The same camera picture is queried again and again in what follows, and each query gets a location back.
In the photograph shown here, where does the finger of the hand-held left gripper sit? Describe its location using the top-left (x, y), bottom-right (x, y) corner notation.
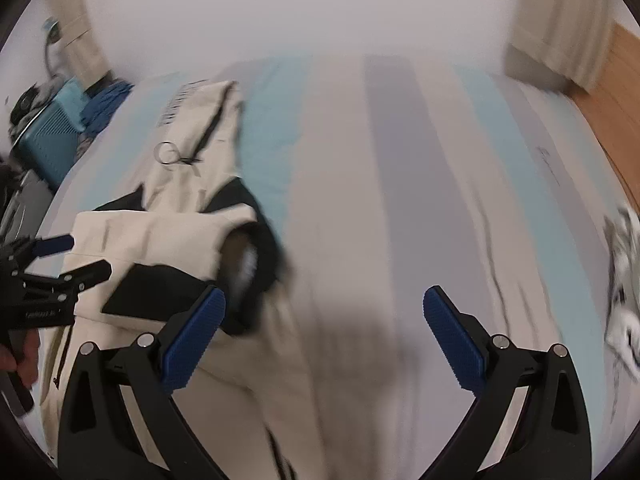
top-left (20, 261), bottom-right (112, 302)
top-left (10, 233), bottom-right (76, 266)

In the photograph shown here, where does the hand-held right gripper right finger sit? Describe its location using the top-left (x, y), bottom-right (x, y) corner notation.
top-left (423, 285), bottom-right (594, 480)

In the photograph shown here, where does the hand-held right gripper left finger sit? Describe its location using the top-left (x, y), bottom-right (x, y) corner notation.
top-left (57, 285), bottom-right (226, 480)

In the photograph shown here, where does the beige and black jacket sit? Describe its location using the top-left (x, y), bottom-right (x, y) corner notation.
top-left (37, 80), bottom-right (321, 480)

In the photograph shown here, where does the blue clothes pile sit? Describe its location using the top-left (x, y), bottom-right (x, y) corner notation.
top-left (80, 80), bottom-right (134, 136)

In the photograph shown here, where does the person's left hand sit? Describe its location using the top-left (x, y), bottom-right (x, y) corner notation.
top-left (0, 331), bottom-right (42, 388)

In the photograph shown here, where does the teal ribbed suitcase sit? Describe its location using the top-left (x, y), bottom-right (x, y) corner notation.
top-left (19, 80), bottom-right (87, 190)

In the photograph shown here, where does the light blue cloth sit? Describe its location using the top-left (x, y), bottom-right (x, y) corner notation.
top-left (57, 80), bottom-right (89, 132)

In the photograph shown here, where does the grey white patterned cloth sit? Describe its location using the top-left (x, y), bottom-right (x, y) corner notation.
top-left (601, 206), bottom-right (640, 378)

